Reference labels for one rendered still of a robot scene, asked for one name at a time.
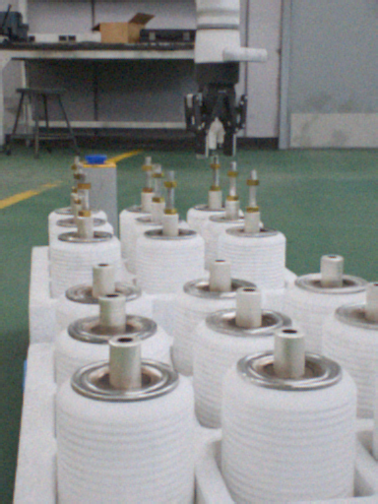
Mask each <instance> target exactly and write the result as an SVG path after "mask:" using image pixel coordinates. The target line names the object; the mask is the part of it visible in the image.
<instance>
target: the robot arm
mask: <svg viewBox="0 0 378 504"><path fill-rule="evenodd" d="M196 2H197V36H196V44H194V82H196V83H197V84H199V90H198V93H197V94H186V95H185V96H184V107H185V122H186V130H187V131H191V132H193V133H194V135H195V154H197V158H208V157H209V137H208V136H207V134H208V133H209V130H210V127H211V124H212V123H215V122H216V118H218V119H219V122H221V125H222V128H223V131H224V132H225V134H223V155H224V156H225V157H234V156H235V153H236V134H237V133H238V131H239V130H241V129H244V128H245V119H246V108H247V105H248V94H236V91H235V84H238V83H239V74H240V61H255V62H265V61H267V51H266V49H265V48H250V47H240V41H239V1H238V0H196ZM204 114H205V115H204ZM238 114H240V120H239V122H237V115H238ZM192 116H193V117H194V124H192ZM227 122H229V124H230V125H228V123H227ZM203 123H205V124H204V127H202V125H203Z"/></svg>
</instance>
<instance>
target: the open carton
mask: <svg viewBox="0 0 378 504"><path fill-rule="evenodd" d="M154 16H155V15H150V14H144V13H140V12H138V13H137V14H136V15H135V16H134V17H133V18H131V19H129V20H128V21H127V22H99V23H97V24H96V25H95V26H94V27H93V28H92V29H90V31H94V32H100V34H101V43H140V29H144V28H145V24H148V23H149V21H150V20H151V19H152V18H153V17H154Z"/></svg>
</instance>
